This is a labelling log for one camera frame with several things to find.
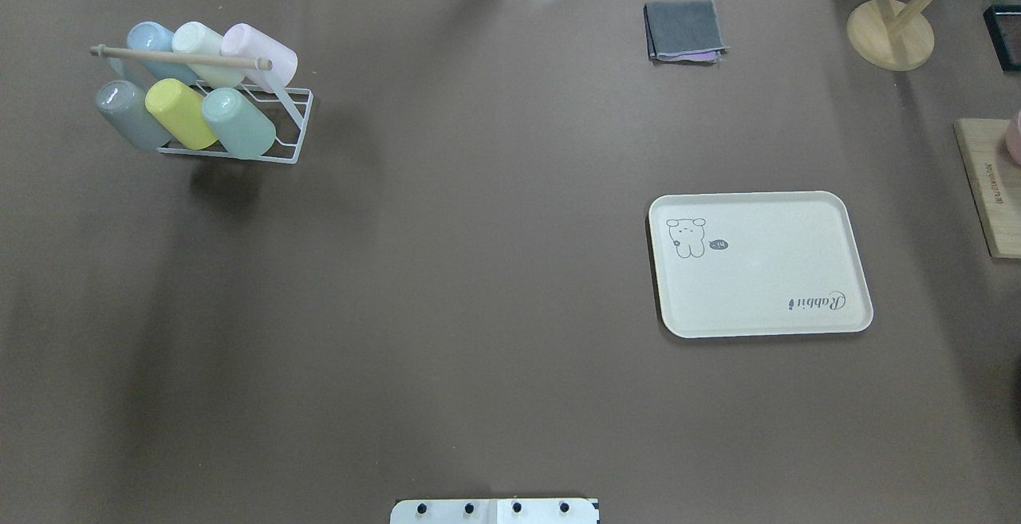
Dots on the green cup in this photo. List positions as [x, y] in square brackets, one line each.
[241, 128]

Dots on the cream rabbit tray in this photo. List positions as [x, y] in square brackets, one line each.
[757, 264]

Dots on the pink cup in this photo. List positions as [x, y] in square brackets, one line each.
[245, 41]

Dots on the yellow cup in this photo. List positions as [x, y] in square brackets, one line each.
[179, 109]

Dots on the cream white cup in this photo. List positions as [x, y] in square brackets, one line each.
[196, 38]

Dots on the grey cup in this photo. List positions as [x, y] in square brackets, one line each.
[121, 103]

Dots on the blue cup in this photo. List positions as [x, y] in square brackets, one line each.
[153, 37]

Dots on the folded grey cloth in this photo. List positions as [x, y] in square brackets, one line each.
[683, 32]

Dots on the wooden mug tree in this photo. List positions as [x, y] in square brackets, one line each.
[890, 34]

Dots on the wooden cutting board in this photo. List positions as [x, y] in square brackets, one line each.
[994, 181]

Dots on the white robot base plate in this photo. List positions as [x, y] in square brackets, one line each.
[496, 510]

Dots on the white wire cup rack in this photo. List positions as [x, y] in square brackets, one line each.
[287, 108]

